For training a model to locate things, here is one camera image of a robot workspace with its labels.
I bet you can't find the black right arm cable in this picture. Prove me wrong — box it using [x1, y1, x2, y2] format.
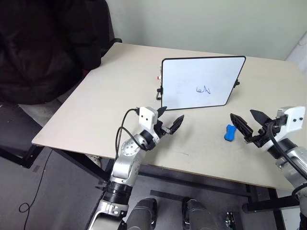
[268, 121, 307, 204]

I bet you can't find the black table frame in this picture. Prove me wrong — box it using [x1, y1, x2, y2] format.
[50, 146, 301, 213]

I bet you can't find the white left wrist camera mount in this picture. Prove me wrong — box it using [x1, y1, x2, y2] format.
[138, 106, 159, 140]

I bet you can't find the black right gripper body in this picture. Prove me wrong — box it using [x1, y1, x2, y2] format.
[244, 115, 288, 148]

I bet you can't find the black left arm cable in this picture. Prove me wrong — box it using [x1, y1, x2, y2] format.
[115, 108, 144, 159]

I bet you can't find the dark rounded shape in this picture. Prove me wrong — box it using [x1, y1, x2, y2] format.
[181, 197, 217, 230]
[125, 197, 158, 230]

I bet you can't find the black-framed whiteboard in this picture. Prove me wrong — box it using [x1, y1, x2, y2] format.
[161, 56, 247, 111]

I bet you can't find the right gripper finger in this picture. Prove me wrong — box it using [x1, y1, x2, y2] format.
[230, 113, 254, 142]
[249, 109, 273, 127]

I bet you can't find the small black clip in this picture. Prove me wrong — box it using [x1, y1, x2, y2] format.
[224, 210, 235, 230]

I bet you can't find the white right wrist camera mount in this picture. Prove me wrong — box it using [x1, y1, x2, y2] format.
[260, 105, 307, 153]

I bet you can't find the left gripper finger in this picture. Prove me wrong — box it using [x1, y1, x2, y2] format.
[156, 106, 167, 119]
[168, 115, 185, 135]

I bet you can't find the black whiteboard stand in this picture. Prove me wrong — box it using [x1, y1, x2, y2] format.
[156, 80, 240, 101]

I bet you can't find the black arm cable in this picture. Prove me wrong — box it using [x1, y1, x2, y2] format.
[115, 108, 144, 159]
[268, 121, 307, 204]

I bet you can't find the blue eraser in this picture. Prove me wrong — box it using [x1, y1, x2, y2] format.
[223, 124, 237, 141]

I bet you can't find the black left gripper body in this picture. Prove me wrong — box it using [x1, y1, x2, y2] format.
[154, 120, 173, 139]

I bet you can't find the white shoe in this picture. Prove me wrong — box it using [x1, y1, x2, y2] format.
[85, 154, 103, 169]

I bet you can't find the white object by wall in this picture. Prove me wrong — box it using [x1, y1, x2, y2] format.
[286, 31, 307, 71]

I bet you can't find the thin black floor cable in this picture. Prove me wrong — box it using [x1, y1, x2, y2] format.
[18, 149, 56, 213]

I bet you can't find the person in black jacket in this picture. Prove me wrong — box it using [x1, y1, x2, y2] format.
[0, 0, 116, 128]

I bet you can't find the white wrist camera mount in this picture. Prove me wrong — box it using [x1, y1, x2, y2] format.
[138, 106, 159, 140]
[260, 105, 307, 153]

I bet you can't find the black office chair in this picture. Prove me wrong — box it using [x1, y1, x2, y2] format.
[99, 0, 123, 59]

